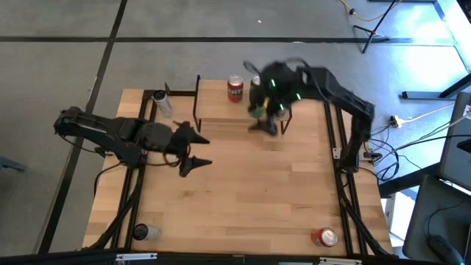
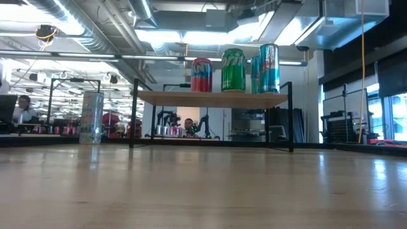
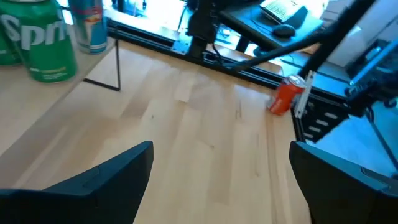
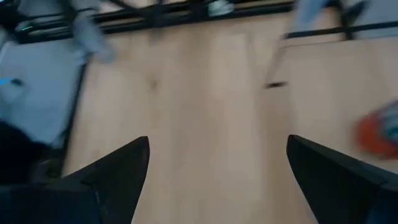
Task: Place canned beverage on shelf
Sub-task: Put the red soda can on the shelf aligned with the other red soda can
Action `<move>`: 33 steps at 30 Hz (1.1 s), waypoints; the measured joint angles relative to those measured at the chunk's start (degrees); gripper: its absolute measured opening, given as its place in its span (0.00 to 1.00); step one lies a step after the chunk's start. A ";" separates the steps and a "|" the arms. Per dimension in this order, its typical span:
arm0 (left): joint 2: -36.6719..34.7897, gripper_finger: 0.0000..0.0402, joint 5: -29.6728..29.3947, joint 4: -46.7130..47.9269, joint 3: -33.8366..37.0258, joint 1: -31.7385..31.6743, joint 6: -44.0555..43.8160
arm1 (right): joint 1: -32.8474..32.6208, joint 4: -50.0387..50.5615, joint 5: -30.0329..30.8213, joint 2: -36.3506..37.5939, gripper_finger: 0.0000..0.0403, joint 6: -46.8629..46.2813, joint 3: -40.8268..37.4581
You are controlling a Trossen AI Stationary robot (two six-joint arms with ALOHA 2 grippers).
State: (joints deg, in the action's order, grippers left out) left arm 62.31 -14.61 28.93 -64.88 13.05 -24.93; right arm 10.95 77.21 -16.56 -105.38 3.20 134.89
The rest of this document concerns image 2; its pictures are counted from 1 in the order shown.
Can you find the black round overhead camera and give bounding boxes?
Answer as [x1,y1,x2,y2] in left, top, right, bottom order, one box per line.
[34,24,58,42]

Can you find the tall silver beverage can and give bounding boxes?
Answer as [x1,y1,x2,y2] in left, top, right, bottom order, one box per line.
[79,91,105,146]

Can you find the black perforated rack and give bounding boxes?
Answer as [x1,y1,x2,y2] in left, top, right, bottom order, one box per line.
[320,110,359,144]

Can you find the long horizontal light strip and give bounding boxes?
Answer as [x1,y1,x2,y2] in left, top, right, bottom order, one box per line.
[0,50,308,67]

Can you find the teal slim energy drink can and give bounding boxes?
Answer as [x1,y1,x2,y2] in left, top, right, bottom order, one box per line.
[250,55,261,94]
[259,43,281,94]

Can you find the black camera stand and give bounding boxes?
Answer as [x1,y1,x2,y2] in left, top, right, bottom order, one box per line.
[162,82,191,112]

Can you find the black computer monitor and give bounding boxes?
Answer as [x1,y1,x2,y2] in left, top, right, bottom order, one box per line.
[0,94,18,134]

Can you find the person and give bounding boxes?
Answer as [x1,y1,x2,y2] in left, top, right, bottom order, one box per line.
[183,118,200,138]
[12,94,41,125]

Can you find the black metal table frame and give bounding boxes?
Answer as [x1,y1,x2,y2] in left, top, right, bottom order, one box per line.
[0,135,407,157]

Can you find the black metal rig frame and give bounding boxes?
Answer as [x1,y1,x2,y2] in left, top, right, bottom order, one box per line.
[46,77,102,127]

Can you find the grey rectangular air duct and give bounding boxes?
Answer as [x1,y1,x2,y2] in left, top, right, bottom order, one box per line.
[273,0,390,50]

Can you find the green Sprite can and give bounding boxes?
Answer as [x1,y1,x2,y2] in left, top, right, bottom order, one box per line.
[221,48,247,93]

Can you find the black tripod stand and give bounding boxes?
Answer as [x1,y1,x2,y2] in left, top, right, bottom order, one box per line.
[341,83,349,112]

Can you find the black flat panels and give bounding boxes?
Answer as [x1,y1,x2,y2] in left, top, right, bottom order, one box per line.
[270,107,305,143]

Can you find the yellow cable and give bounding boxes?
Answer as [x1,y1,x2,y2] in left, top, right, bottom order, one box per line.
[357,0,366,144]

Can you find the silver round ventilation duct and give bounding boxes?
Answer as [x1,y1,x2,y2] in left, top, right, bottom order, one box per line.
[28,0,150,83]

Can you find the grey equipment rack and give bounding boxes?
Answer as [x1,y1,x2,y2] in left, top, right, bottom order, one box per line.
[231,108,268,142]

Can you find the wooden shelf with black legs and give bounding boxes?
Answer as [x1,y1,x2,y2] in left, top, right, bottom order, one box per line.
[128,78,295,153]

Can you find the red bulky object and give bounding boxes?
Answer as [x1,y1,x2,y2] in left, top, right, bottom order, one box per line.
[127,119,142,138]
[102,113,121,138]

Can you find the red and blue soda can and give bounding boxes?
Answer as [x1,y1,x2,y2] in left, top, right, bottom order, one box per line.
[190,57,214,93]

